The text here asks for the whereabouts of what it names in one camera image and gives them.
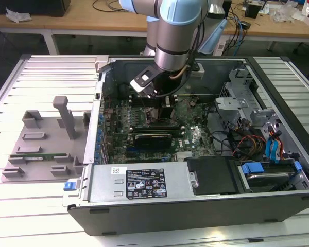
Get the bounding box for small black container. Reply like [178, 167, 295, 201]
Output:
[244, 2, 261, 19]

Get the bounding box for grey parts rack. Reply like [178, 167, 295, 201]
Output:
[0, 96, 93, 184]

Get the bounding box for red yellow power wires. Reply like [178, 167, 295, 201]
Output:
[231, 135, 267, 158]

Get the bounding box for green RAM stick white label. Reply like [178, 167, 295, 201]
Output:
[9, 153, 68, 162]

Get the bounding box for black graphics card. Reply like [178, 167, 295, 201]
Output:
[132, 132, 174, 149]

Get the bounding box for silver power supply unit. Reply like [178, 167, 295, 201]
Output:
[87, 163, 196, 203]

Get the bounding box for silver chipset heatsink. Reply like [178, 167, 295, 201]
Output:
[176, 151, 194, 162]

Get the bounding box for hard disk in blue carrier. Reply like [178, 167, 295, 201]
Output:
[238, 161, 303, 193]

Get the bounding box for black and grey PC case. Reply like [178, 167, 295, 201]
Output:
[62, 55, 309, 237]

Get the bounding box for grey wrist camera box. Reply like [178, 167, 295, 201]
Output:
[190, 63, 205, 79]

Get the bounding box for long wooden desk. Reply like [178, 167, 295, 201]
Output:
[0, 10, 309, 56]

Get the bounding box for large black box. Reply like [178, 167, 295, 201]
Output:
[0, 0, 72, 17]

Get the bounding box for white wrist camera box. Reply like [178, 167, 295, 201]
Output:
[130, 65, 161, 100]

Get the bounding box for blue flat data cable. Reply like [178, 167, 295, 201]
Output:
[264, 130, 283, 163]

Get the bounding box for black plastic shroud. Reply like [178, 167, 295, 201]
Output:
[186, 156, 242, 196]

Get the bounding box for clear plastic wrap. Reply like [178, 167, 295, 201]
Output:
[270, 4, 303, 23]

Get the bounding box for green motherboard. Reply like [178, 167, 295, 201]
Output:
[100, 96, 221, 164]

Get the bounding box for crumpled white plastic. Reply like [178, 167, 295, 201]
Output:
[5, 7, 33, 24]

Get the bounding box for grey metal drive cage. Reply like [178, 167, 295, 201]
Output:
[213, 67, 278, 129]

